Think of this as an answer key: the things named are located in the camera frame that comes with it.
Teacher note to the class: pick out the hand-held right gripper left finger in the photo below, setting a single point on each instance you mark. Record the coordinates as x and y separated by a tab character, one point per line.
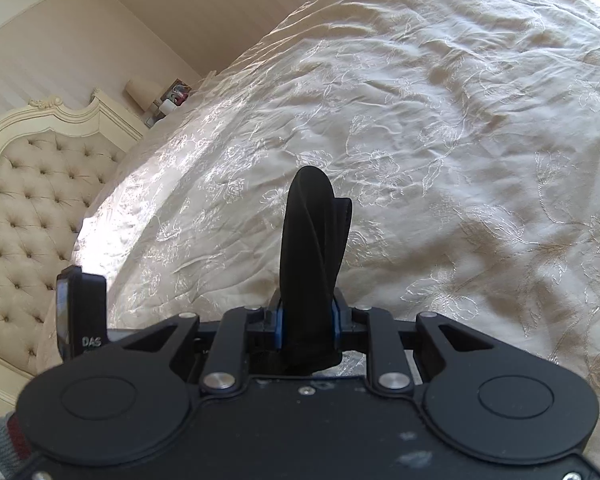
276	330

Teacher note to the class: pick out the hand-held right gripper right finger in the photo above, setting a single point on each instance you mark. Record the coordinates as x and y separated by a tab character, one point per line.
336	327

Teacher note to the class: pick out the black pants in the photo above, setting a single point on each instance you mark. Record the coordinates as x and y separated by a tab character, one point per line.
307	260

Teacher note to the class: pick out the person's left forearm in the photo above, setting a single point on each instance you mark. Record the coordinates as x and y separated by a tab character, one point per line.
0	442

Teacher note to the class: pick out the cream tufted headboard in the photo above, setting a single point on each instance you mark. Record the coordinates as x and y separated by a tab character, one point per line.
30	200

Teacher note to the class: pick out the small white cup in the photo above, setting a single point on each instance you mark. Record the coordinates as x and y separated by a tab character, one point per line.
167	107

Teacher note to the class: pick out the cream embroidered bedspread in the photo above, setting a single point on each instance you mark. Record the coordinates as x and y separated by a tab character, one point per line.
430	135

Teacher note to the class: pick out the cream table lamp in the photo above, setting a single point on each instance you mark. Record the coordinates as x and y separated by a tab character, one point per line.
141	91

